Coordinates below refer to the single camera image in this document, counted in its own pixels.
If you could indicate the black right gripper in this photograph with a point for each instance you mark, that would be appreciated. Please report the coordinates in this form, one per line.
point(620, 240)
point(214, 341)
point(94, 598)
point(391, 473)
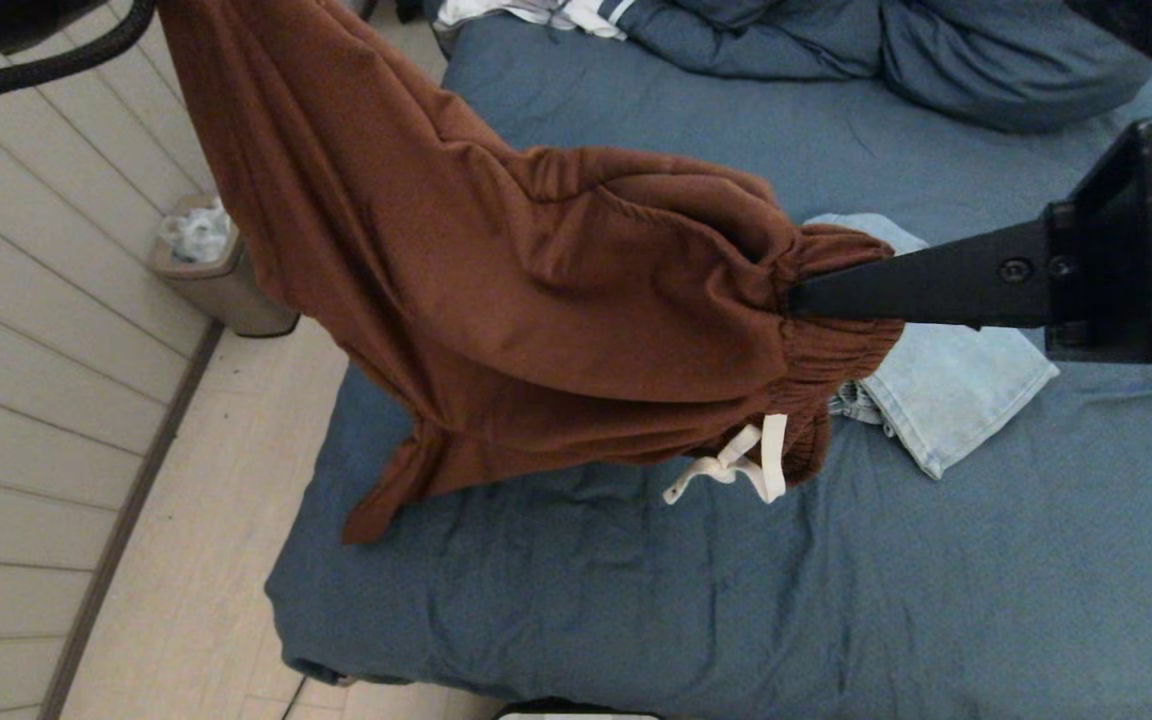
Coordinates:
point(1146, 250)

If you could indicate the brown shorts with white print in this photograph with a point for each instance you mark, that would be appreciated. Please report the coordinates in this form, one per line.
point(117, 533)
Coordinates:
point(486, 280)

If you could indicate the light blue denim shorts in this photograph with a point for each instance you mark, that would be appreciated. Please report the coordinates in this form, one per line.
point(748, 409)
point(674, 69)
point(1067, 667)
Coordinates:
point(966, 390)

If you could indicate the crumpled blue duvet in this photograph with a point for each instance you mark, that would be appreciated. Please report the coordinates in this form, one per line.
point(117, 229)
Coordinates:
point(936, 60)

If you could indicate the blue bed cover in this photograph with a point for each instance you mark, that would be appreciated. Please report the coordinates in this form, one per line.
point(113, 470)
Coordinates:
point(636, 600)

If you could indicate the white striped garment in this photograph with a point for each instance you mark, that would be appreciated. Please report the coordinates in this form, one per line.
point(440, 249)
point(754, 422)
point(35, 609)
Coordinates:
point(591, 15)

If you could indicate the small black object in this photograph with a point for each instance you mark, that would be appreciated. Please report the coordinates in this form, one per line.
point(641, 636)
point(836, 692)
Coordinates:
point(410, 10)

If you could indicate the brown metal trash bin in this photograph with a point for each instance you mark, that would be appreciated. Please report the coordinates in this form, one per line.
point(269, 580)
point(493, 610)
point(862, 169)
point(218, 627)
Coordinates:
point(226, 300)

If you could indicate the clear plastic bin liner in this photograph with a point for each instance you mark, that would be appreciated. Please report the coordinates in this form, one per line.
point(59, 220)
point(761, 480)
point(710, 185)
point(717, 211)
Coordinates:
point(194, 238)

